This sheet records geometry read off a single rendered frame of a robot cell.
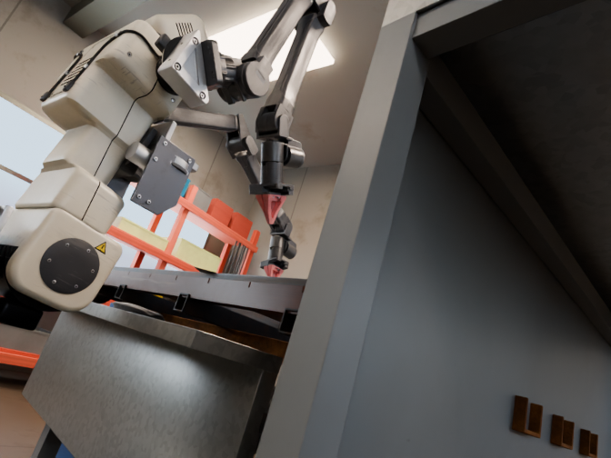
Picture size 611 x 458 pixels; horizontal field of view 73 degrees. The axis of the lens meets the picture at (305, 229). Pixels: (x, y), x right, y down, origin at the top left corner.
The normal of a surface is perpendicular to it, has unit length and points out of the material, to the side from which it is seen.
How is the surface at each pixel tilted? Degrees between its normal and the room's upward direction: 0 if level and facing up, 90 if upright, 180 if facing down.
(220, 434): 90
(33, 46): 90
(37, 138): 90
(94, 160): 90
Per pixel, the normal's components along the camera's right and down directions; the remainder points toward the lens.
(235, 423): -0.66, -0.43
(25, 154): 0.79, 0.02
